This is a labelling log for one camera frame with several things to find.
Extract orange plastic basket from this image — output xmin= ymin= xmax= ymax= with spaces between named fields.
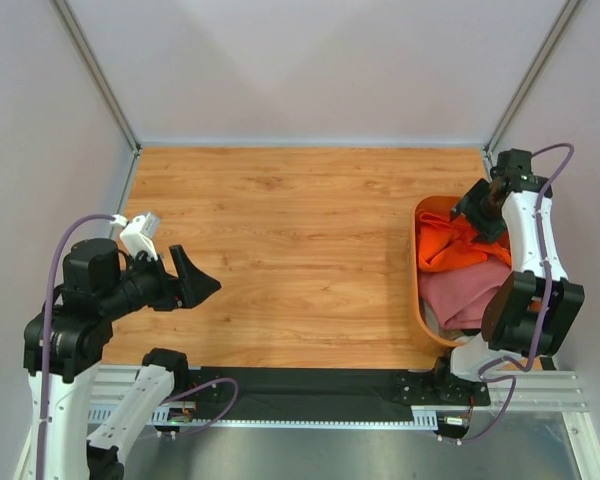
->
xmin=410 ymin=195 xmax=514 ymax=349

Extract aluminium rail frame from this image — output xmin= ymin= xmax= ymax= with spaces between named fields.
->
xmin=147 ymin=369 xmax=600 ymax=479

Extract right aluminium corner post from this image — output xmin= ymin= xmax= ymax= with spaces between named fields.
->
xmin=483 ymin=0 xmax=584 ymax=156

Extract pink t shirt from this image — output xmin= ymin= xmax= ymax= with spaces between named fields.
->
xmin=418 ymin=260 xmax=511 ymax=330

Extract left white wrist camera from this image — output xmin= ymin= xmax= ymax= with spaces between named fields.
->
xmin=110 ymin=212 xmax=161 ymax=261

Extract orange t shirt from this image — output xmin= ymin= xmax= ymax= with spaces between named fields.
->
xmin=415 ymin=211 xmax=512 ymax=273

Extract aluminium corner post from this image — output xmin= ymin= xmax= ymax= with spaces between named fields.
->
xmin=47 ymin=0 xmax=142 ymax=152
xmin=483 ymin=0 xmax=584 ymax=156

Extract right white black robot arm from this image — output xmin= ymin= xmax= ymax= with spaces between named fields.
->
xmin=430 ymin=149 xmax=585 ymax=404

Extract left aluminium corner post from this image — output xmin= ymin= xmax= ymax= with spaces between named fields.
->
xmin=47 ymin=0 xmax=142 ymax=152

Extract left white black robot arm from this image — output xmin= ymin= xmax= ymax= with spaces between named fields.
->
xmin=23 ymin=238 xmax=221 ymax=479

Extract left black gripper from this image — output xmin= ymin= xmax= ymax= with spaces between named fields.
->
xmin=102 ymin=240 xmax=223 ymax=316

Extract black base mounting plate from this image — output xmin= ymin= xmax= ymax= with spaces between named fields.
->
xmin=174 ymin=367 xmax=491 ymax=423

